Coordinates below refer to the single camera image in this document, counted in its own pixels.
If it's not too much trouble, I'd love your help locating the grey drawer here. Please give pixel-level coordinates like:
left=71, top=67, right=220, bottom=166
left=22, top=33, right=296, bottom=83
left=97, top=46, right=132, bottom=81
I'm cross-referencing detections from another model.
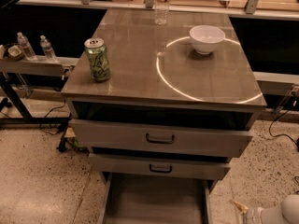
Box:
left=89, top=151, right=230, bottom=180
left=71, top=101, right=252, bottom=159
left=97, top=173, right=212, bottom=224

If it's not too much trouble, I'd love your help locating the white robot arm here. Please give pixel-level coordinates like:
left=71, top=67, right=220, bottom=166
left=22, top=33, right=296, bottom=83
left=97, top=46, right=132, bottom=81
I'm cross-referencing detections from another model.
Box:
left=231, top=194, right=299, bottom=224

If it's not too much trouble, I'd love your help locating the grey drawer cabinet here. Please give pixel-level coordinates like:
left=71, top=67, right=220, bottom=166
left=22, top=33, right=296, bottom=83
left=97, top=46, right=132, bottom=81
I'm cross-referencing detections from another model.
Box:
left=60, top=8, right=268, bottom=224

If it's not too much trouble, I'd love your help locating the grey right bench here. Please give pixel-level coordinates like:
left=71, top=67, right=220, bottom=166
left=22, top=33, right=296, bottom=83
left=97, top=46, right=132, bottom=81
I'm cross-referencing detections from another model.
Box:
left=254, top=72, right=299, bottom=116

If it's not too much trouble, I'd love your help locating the white ceramic bowl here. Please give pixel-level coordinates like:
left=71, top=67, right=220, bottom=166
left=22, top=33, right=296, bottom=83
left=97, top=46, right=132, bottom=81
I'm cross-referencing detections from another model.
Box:
left=189, top=25, right=225, bottom=55

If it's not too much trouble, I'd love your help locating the green soda can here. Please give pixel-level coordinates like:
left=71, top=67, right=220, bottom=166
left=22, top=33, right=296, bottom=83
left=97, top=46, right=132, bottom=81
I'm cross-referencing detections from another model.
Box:
left=84, top=38, right=110, bottom=82

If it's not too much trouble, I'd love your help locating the clear bottle on cabinet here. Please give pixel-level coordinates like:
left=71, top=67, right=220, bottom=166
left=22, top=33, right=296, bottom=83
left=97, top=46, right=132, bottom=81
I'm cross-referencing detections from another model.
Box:
left=154, top=0, right=170, bottom=25

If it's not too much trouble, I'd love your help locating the right plastic water bottle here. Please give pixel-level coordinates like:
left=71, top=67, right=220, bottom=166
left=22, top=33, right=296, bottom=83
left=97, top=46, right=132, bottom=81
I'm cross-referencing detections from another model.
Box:
left=40, top=35, right=57, bottom=63

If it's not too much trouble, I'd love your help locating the plastic water bottle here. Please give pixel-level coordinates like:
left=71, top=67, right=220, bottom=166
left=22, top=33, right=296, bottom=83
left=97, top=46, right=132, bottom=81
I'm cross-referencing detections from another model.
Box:
left=17, top=32, right=36, bottom=61
left=40, top=35, right=57, bottom=63

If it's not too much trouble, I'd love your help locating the grey side table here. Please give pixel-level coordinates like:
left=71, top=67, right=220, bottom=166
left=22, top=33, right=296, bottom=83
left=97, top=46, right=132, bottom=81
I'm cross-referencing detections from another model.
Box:
left=0, top=56, right=78, bottom=125

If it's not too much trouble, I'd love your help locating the left plastic water bottle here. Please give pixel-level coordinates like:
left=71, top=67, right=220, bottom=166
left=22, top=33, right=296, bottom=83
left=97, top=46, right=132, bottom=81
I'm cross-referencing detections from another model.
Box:
left=17, top=32, right=36, bottom=61

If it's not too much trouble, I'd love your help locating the small round dish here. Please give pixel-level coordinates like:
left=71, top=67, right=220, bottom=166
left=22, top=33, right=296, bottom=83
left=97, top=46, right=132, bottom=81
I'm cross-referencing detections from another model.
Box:
left=1, top=43, right=24, bottom=62

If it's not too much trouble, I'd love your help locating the black cable right floor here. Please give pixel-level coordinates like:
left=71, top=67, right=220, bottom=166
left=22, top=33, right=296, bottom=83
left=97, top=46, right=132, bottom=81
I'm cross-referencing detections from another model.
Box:
left=268, top=107, right=299, bottom=152

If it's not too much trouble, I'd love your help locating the black cable floor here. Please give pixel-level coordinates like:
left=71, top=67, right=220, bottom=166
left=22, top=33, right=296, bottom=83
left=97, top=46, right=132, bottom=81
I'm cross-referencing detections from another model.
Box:
left=268, top=107, right=299, bottom=152
left=38, top=100, right=68, bottom=136

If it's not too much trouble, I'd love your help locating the grey back shelf rail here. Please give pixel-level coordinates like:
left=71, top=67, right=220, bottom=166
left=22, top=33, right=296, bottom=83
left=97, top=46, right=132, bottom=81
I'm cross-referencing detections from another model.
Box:
left=15, top=0, right=299, bottom=21

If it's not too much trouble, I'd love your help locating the black cable left floor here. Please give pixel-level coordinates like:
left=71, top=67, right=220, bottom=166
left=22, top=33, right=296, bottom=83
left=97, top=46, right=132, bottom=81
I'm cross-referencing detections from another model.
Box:
left=38, top=100, right=68, bottom=136

